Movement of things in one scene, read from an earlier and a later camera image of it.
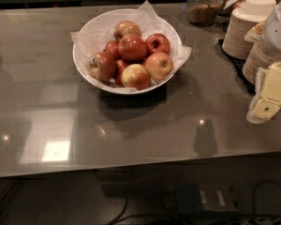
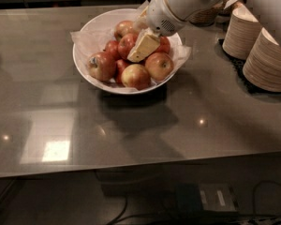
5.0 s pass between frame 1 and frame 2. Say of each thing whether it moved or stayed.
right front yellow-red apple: stayed
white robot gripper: moved
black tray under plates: stayed
